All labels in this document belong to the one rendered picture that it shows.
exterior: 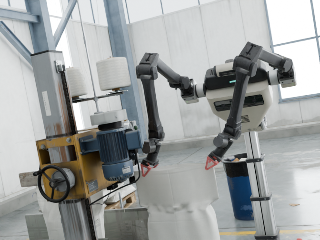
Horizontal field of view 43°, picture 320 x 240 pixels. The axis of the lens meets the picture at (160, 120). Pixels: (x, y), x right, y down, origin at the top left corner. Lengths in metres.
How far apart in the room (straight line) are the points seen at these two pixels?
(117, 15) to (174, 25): 1.58
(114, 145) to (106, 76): 0.36
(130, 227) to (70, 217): 0.83
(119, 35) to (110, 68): 9.06
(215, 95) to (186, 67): 8.13
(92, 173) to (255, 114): 1.08
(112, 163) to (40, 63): 0.60
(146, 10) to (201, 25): 1.59
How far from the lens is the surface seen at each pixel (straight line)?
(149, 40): 10.99
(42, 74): 2.04
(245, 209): 4.46
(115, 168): 1.94
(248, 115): 2.55
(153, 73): 2.06
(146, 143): 2.18
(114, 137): 1.94
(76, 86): 2.20
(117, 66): 2.06
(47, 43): 8.18
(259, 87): 2.43
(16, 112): 7.68
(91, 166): 2.06
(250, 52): 1.95
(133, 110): 10.95
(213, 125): 10.48
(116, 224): 2.89
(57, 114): 2.00
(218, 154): 2.14
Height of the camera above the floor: 1.44
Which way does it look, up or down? 3 degrees down
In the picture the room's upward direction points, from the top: 10 degrees counter-clockwise
